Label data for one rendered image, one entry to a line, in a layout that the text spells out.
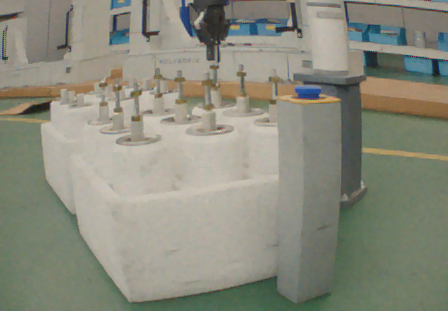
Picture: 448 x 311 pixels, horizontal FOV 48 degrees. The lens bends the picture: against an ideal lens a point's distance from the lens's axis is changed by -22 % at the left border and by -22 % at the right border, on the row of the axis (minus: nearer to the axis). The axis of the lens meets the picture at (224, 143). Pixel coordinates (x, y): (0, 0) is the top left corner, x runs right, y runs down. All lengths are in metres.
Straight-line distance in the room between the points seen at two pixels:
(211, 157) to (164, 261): 0.18
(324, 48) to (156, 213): 0.64
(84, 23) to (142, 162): 3.45
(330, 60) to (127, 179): 0.62
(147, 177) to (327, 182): 0.26
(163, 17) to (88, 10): 0.77
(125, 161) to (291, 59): 2.29
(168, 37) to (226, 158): 2.90
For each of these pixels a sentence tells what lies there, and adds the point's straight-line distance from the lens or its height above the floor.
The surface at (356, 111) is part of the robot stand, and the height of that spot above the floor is 0.21.
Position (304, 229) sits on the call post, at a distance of 0.85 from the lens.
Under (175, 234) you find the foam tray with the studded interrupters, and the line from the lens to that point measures 0.91.
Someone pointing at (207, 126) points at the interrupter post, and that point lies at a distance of 0.97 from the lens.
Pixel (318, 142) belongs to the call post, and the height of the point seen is 0.26.
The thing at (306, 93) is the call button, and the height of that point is 0.32.
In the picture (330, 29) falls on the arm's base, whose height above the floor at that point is 0.41.
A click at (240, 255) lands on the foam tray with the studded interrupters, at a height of 0.06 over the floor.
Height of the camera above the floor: 0.43
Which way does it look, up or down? 11 degrees down
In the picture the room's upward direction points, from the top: 3 degrees counter-clockwise
